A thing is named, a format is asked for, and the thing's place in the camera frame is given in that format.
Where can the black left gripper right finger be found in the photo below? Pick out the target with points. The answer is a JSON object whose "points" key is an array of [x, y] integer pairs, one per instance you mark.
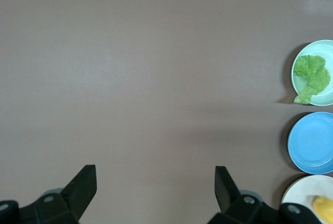
{"points": [[226, 190]]}

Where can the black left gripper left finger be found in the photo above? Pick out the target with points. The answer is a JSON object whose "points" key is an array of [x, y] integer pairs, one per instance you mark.
{"points": [[78, 190]]}

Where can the yellow lemon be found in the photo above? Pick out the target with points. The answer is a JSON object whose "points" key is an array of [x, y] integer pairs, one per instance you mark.
{"points": [[325, 208]]}

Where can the green lettuce leaf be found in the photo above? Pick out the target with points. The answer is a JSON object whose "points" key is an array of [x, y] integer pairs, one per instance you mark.
{"points": [[312, 75]]}

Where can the cream round plate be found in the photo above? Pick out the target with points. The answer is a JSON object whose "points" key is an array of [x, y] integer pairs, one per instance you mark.
{"points": [[303, 187]]}

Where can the blue round plate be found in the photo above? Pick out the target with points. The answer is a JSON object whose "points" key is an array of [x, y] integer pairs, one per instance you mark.
{"points": [[312, 143]]}

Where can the pale green round plate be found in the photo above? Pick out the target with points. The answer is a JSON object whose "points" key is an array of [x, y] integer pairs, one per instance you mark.
{"points": [[320, 50]]}

